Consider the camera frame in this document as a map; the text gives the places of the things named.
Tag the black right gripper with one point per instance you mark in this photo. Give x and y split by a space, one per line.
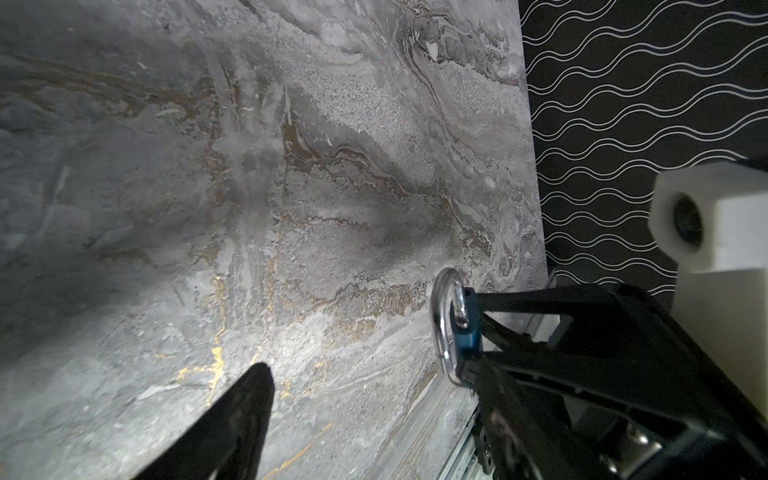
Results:
595 383

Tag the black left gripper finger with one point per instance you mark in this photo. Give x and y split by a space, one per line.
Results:
226 442

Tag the blue padlock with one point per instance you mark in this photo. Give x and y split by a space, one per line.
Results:
456 324

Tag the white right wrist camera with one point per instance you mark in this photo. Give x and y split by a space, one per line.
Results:
711 220

